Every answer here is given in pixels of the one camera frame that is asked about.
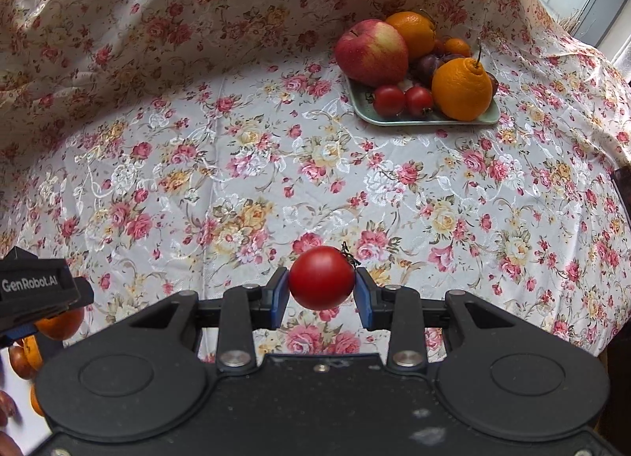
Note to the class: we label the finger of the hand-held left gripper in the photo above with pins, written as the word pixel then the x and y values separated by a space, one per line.
pixel 17 333

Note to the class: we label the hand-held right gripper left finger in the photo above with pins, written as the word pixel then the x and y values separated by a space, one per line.
pixel 280 298

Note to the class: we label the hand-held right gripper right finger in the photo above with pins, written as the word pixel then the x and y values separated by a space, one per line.
pixel 364 300

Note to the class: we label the small red tomato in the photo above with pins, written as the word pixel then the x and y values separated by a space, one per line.
pixel 320 278

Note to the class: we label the floral cloth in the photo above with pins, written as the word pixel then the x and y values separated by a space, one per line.
pixel 246 140

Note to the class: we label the pale green tray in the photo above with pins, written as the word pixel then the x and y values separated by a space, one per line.
pixel 419 121

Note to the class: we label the red cherry tomato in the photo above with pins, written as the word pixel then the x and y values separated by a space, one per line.
pixel 389 101
pixel 419 101

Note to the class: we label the knobbed orange with stem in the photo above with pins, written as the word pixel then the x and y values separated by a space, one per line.
pixel 462 91

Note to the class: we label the red apple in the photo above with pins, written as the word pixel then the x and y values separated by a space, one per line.
pixel 372 52

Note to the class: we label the tiny tangerine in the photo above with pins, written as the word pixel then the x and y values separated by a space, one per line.
pixel 457 47

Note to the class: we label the round orange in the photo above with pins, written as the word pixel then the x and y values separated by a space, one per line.
pixel 416 32

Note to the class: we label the window frame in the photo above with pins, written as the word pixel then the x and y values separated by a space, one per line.
pixel 591 2

